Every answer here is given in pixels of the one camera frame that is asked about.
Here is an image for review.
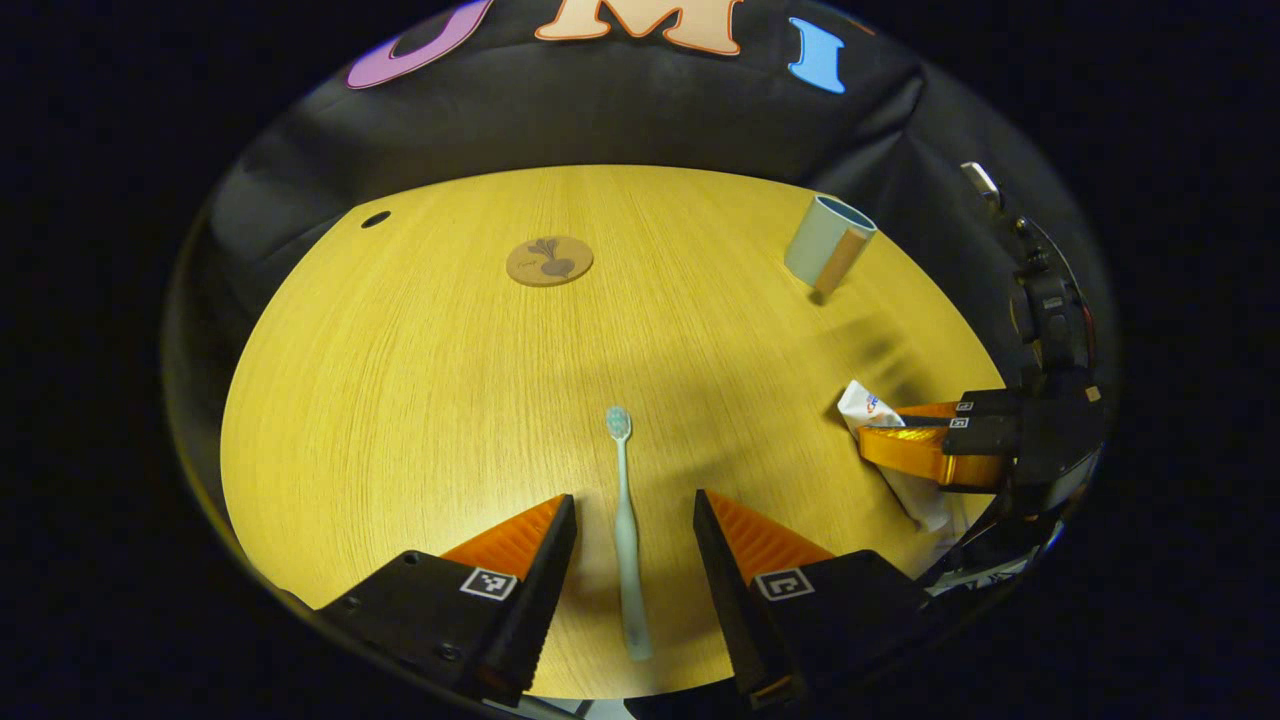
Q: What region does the pale green toothbrush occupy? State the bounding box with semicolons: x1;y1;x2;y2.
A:
605;406;654;662

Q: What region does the pale green cup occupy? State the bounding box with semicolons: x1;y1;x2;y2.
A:
784;194;879;298

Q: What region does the black backdrop cloth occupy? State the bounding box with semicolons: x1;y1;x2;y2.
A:
165;0;1116;561

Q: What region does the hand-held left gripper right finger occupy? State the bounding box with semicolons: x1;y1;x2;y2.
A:
693;489;936;711

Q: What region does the white toothpaste tube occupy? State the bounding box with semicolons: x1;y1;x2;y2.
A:
837;380;953;534

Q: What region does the round cork coaster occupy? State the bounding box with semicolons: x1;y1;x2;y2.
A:
505;235;595;289

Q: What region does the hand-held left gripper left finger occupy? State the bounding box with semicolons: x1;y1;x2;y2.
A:
318;493;579;708

